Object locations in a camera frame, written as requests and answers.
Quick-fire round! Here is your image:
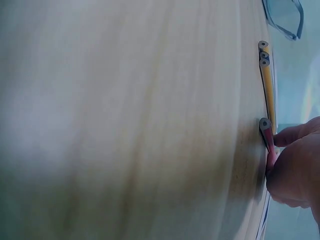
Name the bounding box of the person's right hand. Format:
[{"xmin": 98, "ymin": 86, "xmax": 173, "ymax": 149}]
[{"xmin": 265, "ymin": 116, "xmax": 320, "ymax": 210}]

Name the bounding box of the red pencil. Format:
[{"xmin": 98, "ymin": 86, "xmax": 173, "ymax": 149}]
[{"xmin": 259, "ymin": 117, "xmax": 279, "ymax": 162}]

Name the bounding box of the clear plastic container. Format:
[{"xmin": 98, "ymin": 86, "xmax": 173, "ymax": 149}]
[{"xmin": 261, "ymin": 0, "xmax": 305, "ymax": 42}]

